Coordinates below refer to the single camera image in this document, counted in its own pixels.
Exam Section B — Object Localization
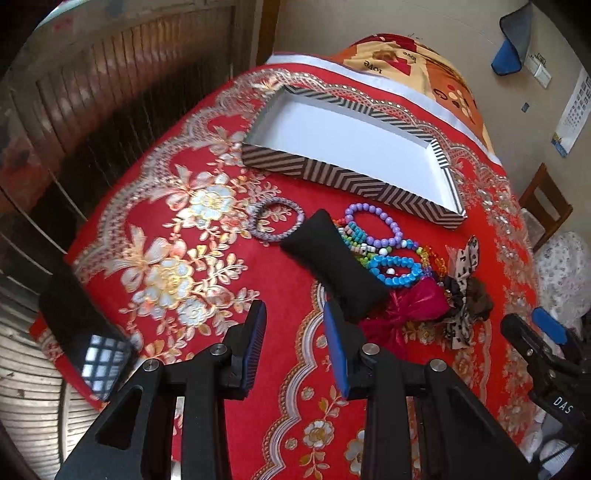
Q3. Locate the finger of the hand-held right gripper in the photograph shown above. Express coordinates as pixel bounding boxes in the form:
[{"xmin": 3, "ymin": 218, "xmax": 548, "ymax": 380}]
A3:
[
  {"xmin": 531, "ymin": 307, "xmax": 581, "ymax": 352},
  {"xmin": 501, "ymin": 314, "xmax": 556, "ymax": 371}
]

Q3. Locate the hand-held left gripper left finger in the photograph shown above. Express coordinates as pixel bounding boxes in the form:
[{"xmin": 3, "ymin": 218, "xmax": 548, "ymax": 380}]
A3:
[{"xmin": 55, "ymin": 299, "xmax": 269, "ymax": 480}]

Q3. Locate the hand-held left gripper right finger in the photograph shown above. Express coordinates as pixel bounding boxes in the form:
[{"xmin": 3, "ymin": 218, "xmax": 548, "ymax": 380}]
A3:
[{"xmin": 323, "ymin": 302, "xmax": 539, "ymax": 480}]

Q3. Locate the leopard print bow scrunchie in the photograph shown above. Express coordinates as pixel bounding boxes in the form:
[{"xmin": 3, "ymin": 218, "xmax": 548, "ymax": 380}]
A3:
[{"xmin": 438, "ymin": 235, "xmax": 495, "ymax": 349}]

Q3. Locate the red satin bow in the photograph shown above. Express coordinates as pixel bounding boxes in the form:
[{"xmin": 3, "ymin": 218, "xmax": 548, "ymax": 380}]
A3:
[{"xmin": 358, "ymin": 277, "xmax": 451, "ymax": 361}]

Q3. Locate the black bracelet cushion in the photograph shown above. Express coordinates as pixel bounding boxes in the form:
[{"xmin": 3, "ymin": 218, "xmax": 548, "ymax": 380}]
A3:
[{"xmin": 279, "ymin": 209, "xmax": 391, "ymax": 321}]

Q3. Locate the blue bead bracelet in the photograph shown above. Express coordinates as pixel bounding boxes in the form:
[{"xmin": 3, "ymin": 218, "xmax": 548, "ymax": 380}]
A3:
[{"xmin": 367, "ymin": 240, "xmax": 428, "ymax": 289}]

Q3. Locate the colourful flower bead bracelet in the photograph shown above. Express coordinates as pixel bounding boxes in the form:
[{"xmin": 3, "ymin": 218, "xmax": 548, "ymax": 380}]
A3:
[{"xmin": 335, "ymin": 219, "xmax": 370, "ymax": 259}]

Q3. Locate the rainbow crystal bead bracelet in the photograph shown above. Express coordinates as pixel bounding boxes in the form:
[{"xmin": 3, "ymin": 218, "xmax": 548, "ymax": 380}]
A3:
[{"xmin": 416, "ymin": 244, "xmax": 448, "ymax": 282}]

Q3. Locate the grey woven bracelet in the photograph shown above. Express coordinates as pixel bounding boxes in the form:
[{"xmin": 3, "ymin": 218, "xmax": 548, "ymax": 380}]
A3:
[{"xmin": 249, "ymin": 198, "xmax": 306, "ymax": 241}]

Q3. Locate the purple bead bracelet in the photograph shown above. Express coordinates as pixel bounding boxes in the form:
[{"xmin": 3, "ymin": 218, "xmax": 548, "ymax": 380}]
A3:
[{"xmin": 344, "ymin": 202, "xmax": 404, "ymax": 250}]

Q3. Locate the striped cardboard box tray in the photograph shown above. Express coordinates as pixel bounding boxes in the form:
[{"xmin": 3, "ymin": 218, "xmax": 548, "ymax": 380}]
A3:
[{"xmin": 241, "ymin": 84, "xmax": 467, "ymax": 230}]

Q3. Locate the white floral cloth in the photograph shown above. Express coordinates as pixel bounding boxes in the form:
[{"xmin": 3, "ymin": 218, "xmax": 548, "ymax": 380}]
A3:
[{"xmin": 531, "ymin": 231, "xmax": 591, "ymax": 324}]

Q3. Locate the wooden chair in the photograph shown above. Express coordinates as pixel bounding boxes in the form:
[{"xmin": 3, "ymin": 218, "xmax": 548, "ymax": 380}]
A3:
[{"xmin": 519, "ymin": 164, "xmax": 573, "ymax": 252}]

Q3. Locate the black smartphone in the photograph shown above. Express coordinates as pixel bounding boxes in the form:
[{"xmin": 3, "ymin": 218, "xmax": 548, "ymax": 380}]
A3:
[{"xmin": 38, "ymin": 274, "xmax": 139, "ymax": 402}]

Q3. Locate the blue and grey cloth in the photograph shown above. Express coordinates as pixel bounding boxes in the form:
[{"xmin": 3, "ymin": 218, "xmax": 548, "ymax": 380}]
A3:
[{"xmin": 492, "ymin": 4, "xmax": 533, "ymax": 75}]

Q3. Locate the wooden louvered door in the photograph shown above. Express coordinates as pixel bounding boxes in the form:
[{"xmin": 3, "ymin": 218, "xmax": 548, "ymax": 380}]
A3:
[{"xmin": 0, "ymin": 0, "xmax": 259, "ymax": 259}]

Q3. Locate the orange printed blanket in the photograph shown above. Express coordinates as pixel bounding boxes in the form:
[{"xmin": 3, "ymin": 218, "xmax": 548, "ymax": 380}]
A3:
[{"xmin": 332, "ymin": 32, "xmax": 495, "ymax": 153}]

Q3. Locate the wall calendar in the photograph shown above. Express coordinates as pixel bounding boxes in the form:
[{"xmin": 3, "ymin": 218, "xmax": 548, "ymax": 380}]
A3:
[{"xmin": 551, "ymin": 71, "xmax": 591, "ymax": 158}]

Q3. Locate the white wall switch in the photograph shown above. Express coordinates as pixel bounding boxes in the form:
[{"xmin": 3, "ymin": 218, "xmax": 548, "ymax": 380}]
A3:
[{"xmin": 526, "ymin": 53, "xmax": 552, "ymax": 88}]

